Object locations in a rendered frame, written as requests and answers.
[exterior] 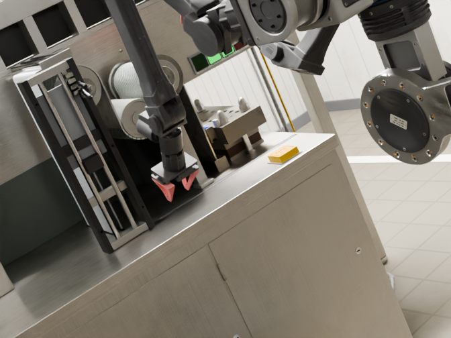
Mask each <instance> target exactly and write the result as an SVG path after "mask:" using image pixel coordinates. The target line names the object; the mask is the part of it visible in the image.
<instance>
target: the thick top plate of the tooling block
mask: <svg viewBox="0 0 451 338"><path fill-rule="evenodd" d="M204 107H205V109H204V110H202V111H201V112H198V113H197V114H198V116H199V118H200V120H201V122H202V125H207V126H208V125H209V126H213V129H214V131H215V133H216V136H217V138H218V140H217V141H215V142H213V144H231V143H232V142H234V141H236V140H237V139H239V138H241V137H242V136H244V135H246V134H247V133H249V132H251V131H252V130H254V129H256V128H257V127H259V126H261V125H262V124H264V123H266V122H267V120H266V117H265V116H264V113H263V111H262V108H261V106H260V105H250V107H251V108H250V109H249V110H247V111H245V112H242V113H241V112H240V108H239V105H236V106H204ZM218 111H223V112H224V113H225V115H227V117H228V120H230V122H228V123H227V124H225V125H222V126H220V127H215V126H214V124H213V122H212V121H213V120H214V119H217V115H216V113H217V112H218Z"/></svg>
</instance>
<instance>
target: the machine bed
mask: <svg viewBox="0 0 451 338"><path fill-rule="evenodd" d="M259 133H260V135H261V138H262V139H263V140H264V142H263V143H261V144H260V145H258V146H256V147H255V152H253V153H251V154H246V153H245V154H243V155H241V156H240V157H239V158H236V159H235V160H233V161H232V162H230V161H228V163H229V165H230V167H228V168H226V169H225V170H223V171H221V172H209V171H205V174H206V176H207V177H208V178H213V179H214V182H212V183H211V184H209V185H208V186H206V187H205V188H203V189H200V188H191V189H189V190H182V189H178V188H175V189H174V194H173V198H172V201H171V202H170V201H168V200H167V198H166V197H165V195H164V193H163V192H162V190H161V189H160V188H159V187H158V185H155V184H148V183H145V184H143V185H142V186H140V187H138V188H137V190H138V192H139V194H140V196H141V198H142V200H143V202H144V204H145V206H146V208H147V210H148V213H149V215H150V217H151V219H152V221H153V223H154V225H155V226H154V227H153V228H151V229H148V230H146V231H145V232H143V233H141V234H139V235H138V236H137V237H135V238H133V239H132V240H130V241H128V242H127V243H125V244H123V245H122V246H120V247H119V248H117V249H115V250H114V252H112V253H111V254H108V253H105V252H103V250H102V249H101V246H100V245H99V243H98V241H97V239H96V237H95V235H94V233H93V231H92V229H91V228H90V227H87V222H86V221H85V219H84V220H82V221H81V222H79V223H77V224H76V225H74V226H72V227H71V228H69V229H67V230H66V231H64V232H62V233H60V234H59V235H57V236H56V237H53V238H52V239H50V240H49V241H47V242H46V243H43V244H42V245H40V246H38V247H37V248H35V249H33V250H32V251H30V252H28V253H27V254H25V255H24V256H22V257H20V258H18V259H16V260H15V261H13V262H11V263H10V264H8V265H6V266H5V267H4V269H5V271H6V273H7V275H8V276H9V279H10V280H11V282H12V284H13V285H14V287H15V288H14V289H13V290H11V291H10V292H8V293H7V294H4V295H3V296H1V297H0V338H41V337H42V336H44V335H45V334H47V333H48V332H50V331H51V330H53V329H55V328H56V327H57V326H59V325H61V324H63V323H64V322H65V321H67V320H69V319H70V318H72V317H73V316H75V315H76V314H78V313H80V312H81V311H83V310H84V309H86V308H87V307H89V306H91V305H92V304H93V303H95V302H97V301H98V300H100V299H101V298H103V297H104V296H106V295H108V294H109V293H110V292H112V291H114V290H115V289H117V288H119V287H120V286H121V285H123V284H125V283H126V282H128V281H129V280H131V279H132V278H134V277H136V276H137V275H138V274H140V273H142V272H143V271H144V270H147V269H148V268H149V267H151V266H153V265H154V264H156V263H157V262H159V261H160V260H162V259H163V258H165V257H166V256H168V255H170V254H171V253H172V252H174V251H176V250H177V249H179V248H180V247H182V246H184V245H185V244H187V243H188V242H190V241H191V240H193V239H194V238H196V237H198V236H199V235H200V234H202V233H204V232H206V231H207V230H208V229H210V228H212V227H213V226H215V225H217V224H218V223H219V222H221V221H223V220H224V219H226V218H227V217H229V216H230V215H232V214H234V213H235V212H236V211H238V210H240V209H241V208H243V207H245V206H246V205H247V204H249V203H251V202H252V201H254V200H255V199H257V198H258V197H260V196H262V195H263V194H264V193H266V192H268V191H269V190H271V189H272V188H274V187H275V186H277V185H278V184H280V183H282V182H283V181H285V180H286V179H288V178H290V177H291V176H292V175H294V174H296V173H297V172H299V171H300V170H302V169H304V168H305V167H306V166H308V165H310V164H311V163H313V162H314V161H316V160H318V159H319V158H321V157H322V156H324V155H325V154H327V153H328V152H330V151H332V150H333V149H334V148H336V147H338V146H339V142H338V139H337V137H336V135H335V134H328V133H287V132H266V131H259ZM293 134H297V135H296V136H294V137H292V138H291V139H289V140H288V141H286V142H285V143H283V144H281V145H280V146H278V147H277V148H275V149H273V150H271V151H270V152H269V153H267V154H265V155H263V156H262V157H260V158H259V159H257V160H255V161H254V162H252V163H251V164H249V165H247V166H246V167H244V168H242V169H241V170H239V171H237V172H236V173H235V174H232V175H231V176H229V177H228V178H226V179H225V180H223V181H221V182H220V183H218V184H216V185H215V186H213V187H212V188H210V189H209V190H207V191H205V192H204V193H202V194H200V195H199V196H197V197H195V198H194V199H193V200H191V201H189V202H187V203H186V204H184V205H183V206H181V207H179V208H178V209H176V210H175V211H173V212H171V213H170V214H168V215H167V216H165V217H163V218H161V219H158V218H159V217H160V216H162V215H163V214H165V213H167V212H169V211H170V210H172V209H173V208H175V207H177V206H178V205H180V204H181V203H183V202H185V201H186V200H188V199H190V198H191V197H192V196H195V195H196V194H198V193H199V192H201V191H202V190H204V189H206V188H207V187H209V186H211V185H212V184H214V183H215V182H217V181H218V180H221V179H222V178H223V177H225V176H227V175H228V174H230V173H232V172H233V171H235V170H237V169H238V168H240V167H241V166H243V165H245V164H246V163H248V162H249V161H251V160H253V159H255V158H256V157H258V156H259V155H261V154H263V153H264V152H266V151H267V150H269V149H271V148H272V147H274V146H275V145H277V144H279V143H281V142H282V141H283V140H285V139H287V138H288V137H290V136H292V135H293ZM283 146H297V148H298V150H299V151H303V152H301V153H300V154H299V155H297V156H295V157H294V158H292V159H291V160H289V161H288V162H286V163H284V164H283V165H279V164H267V162H269V161H270V160H269V159H268V155H269V154H271V153H273V152H275V151H276V150H278V149H279V148H281V147H283ZM111 206H112V207H113V210H114V211H115V214H116V215H117V218H118V219H119V222H120V223H121V226H122V227H123V229H120V228H117V227H116V228H117V230H118V232H119V234H120V233H122V232H123V231H125V230H126V229H129V228H130V227H131V226H132V225H131V223H130V221H129V219H128V217H127V215H126V213H125V211H124V209H123V207H122V205H121V203H120V201H119V199H117V200H116V201H114V202H113V203H111Z"/></svg>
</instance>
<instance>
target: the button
mask: <svg viewBox="0 0 451 338"><path fill-rule="evenodd" d="M297 153H299V150H298V148H297V146H283V147H281V148H279V149H278V150H276V151H275V152H273V153H271V154H269V155H268V159H269V160H270V162H277V163H283V162H284V161H286V160H288V159H289V158H291V157H293V156H294V155H295V154H297Z"/></svg>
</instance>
